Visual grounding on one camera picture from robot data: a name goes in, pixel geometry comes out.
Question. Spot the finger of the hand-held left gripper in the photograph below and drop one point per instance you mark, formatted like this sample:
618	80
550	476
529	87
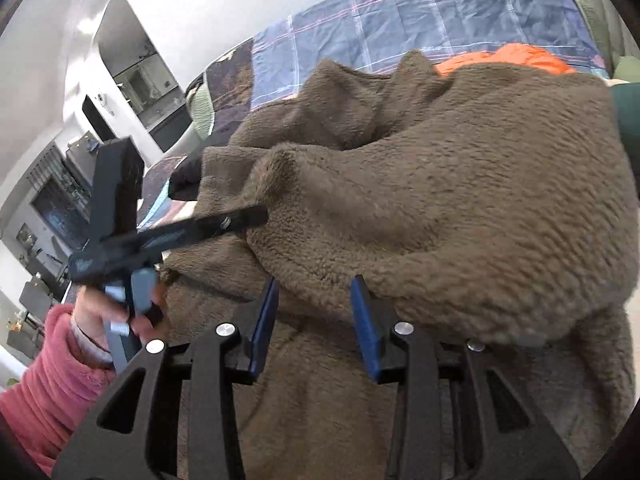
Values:
186	182
210	225

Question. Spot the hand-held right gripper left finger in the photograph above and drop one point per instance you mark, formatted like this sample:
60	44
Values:
264	330

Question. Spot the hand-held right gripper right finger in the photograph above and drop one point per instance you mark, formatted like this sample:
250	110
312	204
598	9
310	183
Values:
366	330

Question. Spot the brown fleece jacket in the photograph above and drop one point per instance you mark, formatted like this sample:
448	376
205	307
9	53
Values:
450	200

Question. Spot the person's left forearm pink sleeve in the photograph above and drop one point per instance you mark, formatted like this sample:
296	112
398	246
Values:
50	390

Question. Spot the person's left hand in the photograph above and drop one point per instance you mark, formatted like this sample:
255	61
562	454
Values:
92	317

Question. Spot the dark screen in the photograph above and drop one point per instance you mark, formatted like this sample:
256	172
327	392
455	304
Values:
60	210

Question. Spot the light green pillow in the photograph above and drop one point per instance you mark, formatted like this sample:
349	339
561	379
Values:
200	110

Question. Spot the dark patterned blanket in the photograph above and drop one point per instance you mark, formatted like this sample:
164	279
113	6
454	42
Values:
230	85

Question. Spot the blue plaid quilt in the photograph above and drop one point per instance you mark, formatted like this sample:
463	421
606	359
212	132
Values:
400	15

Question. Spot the orange padded garment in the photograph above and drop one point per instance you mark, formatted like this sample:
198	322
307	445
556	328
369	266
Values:
515	59

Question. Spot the dark green garment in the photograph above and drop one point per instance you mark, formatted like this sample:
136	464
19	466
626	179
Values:
626	107

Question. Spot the arched wall mirror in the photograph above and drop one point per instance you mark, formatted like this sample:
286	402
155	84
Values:
135	70

